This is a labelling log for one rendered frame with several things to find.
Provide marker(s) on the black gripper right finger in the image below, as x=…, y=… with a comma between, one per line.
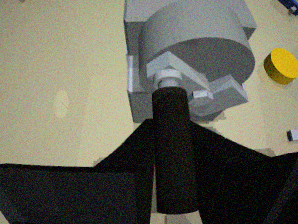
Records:
x=236, y=185

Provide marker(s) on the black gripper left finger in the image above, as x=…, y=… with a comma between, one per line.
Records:
x=118, y=190

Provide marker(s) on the yellow short cylinder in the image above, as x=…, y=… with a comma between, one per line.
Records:
x=281, y=66

